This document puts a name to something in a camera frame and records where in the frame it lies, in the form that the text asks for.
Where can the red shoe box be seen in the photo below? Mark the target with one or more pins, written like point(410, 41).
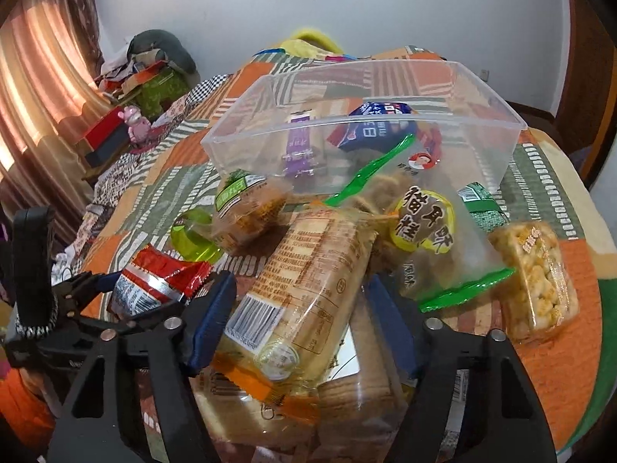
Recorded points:
point(104, 139)

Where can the orange brown curtain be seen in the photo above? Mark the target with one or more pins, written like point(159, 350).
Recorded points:
point(49, 58)

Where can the green patterned storage box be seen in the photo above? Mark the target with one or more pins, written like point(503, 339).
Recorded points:
point(159, 93)

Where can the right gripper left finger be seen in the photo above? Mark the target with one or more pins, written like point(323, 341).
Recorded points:
point(101, 419)

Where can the purple biscuit pack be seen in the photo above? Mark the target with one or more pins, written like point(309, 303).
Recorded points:
point(300, 157)

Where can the clear plastic storage bin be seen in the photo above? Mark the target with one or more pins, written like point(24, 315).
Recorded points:
point(318, 126)

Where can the green candy packet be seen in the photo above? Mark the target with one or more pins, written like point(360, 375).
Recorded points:
point(483, 208)

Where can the cat ear crisps bag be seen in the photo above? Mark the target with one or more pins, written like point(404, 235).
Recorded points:
point(429, 246)

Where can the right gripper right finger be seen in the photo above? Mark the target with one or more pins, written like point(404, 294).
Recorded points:
point(473, 399)

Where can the yellow pillow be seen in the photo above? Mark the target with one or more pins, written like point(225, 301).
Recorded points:
point(311, 43)

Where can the long tan biscuit pack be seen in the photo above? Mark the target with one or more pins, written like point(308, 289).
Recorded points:
point(276, 374)

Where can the orange bun green label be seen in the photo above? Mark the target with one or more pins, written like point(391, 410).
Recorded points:
point(246, 207)

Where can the red snack packet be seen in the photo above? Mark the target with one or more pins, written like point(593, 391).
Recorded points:
point(153, 278)

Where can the pink rabbit toy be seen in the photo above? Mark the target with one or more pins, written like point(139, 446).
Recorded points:
point(138, 125)

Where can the patchwork striped bed quilt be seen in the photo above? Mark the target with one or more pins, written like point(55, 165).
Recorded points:
point(563, 369)

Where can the green jelly cup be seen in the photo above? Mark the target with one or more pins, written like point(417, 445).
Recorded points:
point(191, 236)

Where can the yellow rice crispy pack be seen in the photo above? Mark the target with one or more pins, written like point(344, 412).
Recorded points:
point(539, 299)

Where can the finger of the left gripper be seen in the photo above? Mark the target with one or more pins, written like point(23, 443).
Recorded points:
point(103, 283)
point(35, 300)

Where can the blue white snack bag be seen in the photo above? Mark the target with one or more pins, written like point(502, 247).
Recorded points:
point(377, 133)

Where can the brown wooden door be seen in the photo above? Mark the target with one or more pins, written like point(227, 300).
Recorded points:
point(586, 118)

